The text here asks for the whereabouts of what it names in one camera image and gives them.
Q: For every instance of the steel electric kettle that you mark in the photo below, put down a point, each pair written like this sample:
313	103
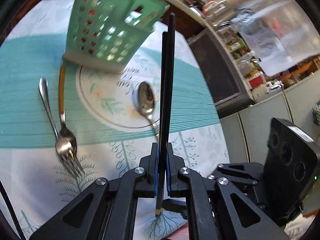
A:
213	7

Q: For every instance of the green plastic utensil holder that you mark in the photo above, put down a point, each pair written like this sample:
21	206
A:
105	34

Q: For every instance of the black chopstick gold band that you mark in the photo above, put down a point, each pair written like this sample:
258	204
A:
163	146

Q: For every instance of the large steel spoon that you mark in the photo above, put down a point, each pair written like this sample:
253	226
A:
146	105

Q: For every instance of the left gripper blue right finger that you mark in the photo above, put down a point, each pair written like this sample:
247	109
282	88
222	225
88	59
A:
175	186

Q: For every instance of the built-in oven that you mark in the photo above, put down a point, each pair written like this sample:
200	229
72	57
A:
225	82

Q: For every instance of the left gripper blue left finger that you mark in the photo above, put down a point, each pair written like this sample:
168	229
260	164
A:
148	186

